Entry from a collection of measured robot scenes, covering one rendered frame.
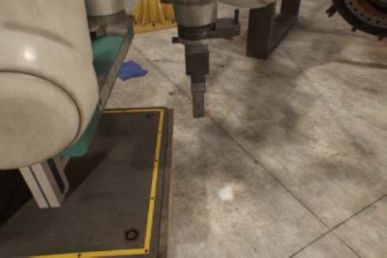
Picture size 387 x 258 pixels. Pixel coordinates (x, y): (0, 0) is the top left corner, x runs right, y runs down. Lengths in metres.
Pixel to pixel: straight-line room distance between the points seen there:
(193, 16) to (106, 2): 0.44
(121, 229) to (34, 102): 0.64
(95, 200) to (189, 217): 0.45
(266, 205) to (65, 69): 1.13
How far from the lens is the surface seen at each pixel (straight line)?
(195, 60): 0.56
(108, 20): 0.95
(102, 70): 0.73
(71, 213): 0.95
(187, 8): 0.55
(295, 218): 1.30
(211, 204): 1.28
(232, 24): 0.59
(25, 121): 0.28
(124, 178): 0.98
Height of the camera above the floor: 1.02
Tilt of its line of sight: 35 degrees down
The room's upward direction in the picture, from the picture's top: 2 degrees counter-clockwise
